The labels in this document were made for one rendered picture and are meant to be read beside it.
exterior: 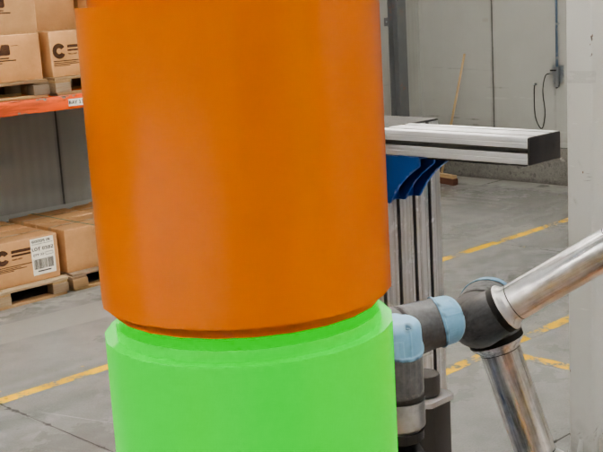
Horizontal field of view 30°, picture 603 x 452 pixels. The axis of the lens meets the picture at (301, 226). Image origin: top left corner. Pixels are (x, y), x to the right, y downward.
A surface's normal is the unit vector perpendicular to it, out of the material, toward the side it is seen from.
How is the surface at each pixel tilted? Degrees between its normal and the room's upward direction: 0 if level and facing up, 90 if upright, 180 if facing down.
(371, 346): 90
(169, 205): 90
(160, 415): 90
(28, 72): 93
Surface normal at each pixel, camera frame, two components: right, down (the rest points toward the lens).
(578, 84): -0.64, 0.19
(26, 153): 0.70, 0.11
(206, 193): -0.04, 0.20
